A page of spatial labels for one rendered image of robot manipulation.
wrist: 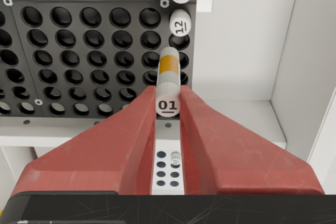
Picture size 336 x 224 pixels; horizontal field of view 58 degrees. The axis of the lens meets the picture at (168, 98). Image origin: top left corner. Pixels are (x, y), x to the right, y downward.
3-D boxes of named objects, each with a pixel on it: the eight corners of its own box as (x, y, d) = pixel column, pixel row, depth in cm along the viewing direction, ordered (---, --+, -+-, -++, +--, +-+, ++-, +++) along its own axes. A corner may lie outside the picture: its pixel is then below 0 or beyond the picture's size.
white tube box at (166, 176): (228, 130, 42) (232, 150, 38) (221, 171, 46) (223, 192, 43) (138, 127, 42) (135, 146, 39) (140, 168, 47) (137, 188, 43)
